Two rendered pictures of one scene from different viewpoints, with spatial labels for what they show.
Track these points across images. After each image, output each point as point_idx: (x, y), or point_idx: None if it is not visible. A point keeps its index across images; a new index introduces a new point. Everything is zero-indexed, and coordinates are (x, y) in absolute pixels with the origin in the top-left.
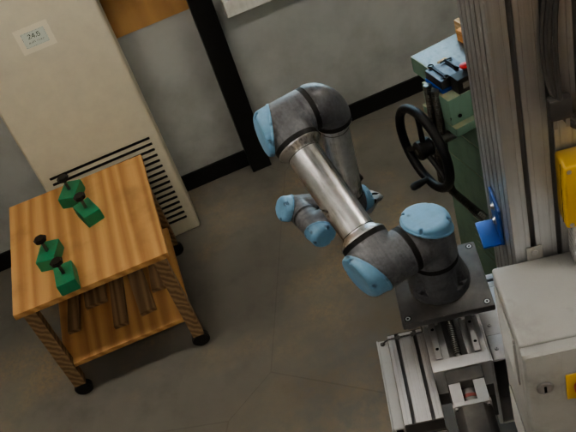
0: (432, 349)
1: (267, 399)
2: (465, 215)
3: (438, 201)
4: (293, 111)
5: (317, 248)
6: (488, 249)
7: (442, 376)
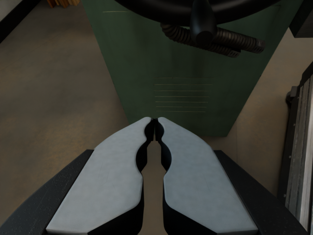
0: None
1: None
2: (138, 93)
3: (67, 111)
4: None
5: (0, 224)
6: (174, 106)
7: None
